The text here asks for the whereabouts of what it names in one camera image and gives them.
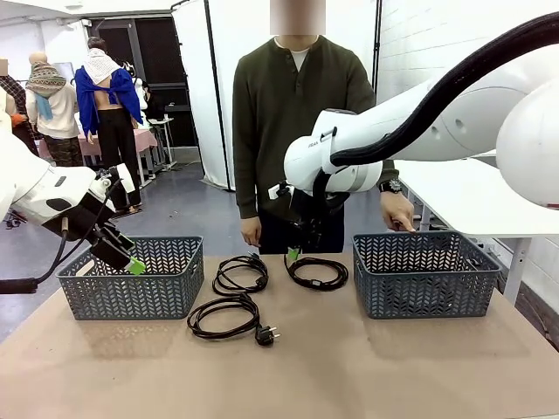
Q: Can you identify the person in olive henley shirt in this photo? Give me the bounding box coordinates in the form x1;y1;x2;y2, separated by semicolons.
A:
232;0;377;257

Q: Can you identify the white table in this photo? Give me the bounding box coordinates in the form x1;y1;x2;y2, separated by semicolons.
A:
395;150;559;306

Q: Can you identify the right arm white wrist camera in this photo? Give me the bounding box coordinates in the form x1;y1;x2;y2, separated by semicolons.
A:
267;182;293;201

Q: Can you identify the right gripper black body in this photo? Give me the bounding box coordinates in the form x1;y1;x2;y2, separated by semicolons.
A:
288;189;327;228

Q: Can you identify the grey plastic lattice basket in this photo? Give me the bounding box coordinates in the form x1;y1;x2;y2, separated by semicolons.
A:
351;230;502;320
56;235;205;322

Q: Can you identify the small grey desk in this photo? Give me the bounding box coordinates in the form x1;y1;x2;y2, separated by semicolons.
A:
148;116;178;172

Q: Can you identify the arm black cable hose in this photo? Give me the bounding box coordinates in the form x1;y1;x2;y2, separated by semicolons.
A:
0;176;123;294
312;11;559;215

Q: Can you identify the pink table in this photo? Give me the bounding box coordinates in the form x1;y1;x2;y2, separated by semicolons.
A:
37;128;161;180

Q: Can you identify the bystander in plaid shirt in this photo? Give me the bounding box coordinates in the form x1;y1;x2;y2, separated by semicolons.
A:
0;58;40;158

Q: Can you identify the arm white wrist camera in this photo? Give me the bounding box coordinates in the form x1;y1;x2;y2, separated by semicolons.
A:
267;182;293;201
89;164;136;204

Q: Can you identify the thin black USB cable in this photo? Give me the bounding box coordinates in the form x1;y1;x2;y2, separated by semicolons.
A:
283;252;349;292

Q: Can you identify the person's right forearm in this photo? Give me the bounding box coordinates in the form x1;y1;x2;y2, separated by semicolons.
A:
234;169;264;219

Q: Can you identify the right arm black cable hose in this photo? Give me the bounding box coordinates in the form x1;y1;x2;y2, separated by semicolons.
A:
312;11;559;215

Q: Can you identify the white folding screen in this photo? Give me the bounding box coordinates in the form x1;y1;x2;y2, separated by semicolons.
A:
171;0;381;191

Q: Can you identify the left arm white wrist camera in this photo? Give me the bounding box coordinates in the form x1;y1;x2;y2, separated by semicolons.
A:
89;164;136;204

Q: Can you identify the person's left hand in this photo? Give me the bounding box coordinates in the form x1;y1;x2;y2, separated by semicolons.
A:
380;191;417;233

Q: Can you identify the black framed glass door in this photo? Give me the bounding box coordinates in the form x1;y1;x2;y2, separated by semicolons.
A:
89;17;200;149

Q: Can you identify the person's right hand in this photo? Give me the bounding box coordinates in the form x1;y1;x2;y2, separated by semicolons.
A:
240;216;263;248

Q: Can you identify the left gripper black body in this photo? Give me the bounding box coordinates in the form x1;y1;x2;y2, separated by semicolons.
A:
45;194;117;245

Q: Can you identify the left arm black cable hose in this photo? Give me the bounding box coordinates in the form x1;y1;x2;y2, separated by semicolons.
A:
0;176;123;294

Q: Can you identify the mannequin with blue cardigan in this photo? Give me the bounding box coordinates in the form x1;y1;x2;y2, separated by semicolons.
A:
73;37;145;215

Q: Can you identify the black wristwatch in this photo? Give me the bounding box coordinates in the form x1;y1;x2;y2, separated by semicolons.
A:
378;177;403;196

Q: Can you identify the black power cable angled plug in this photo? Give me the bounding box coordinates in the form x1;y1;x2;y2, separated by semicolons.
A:
186;292;282;348

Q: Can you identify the mannequin with patterned scarf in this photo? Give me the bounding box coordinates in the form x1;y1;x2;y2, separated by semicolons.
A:
24;51;84;169

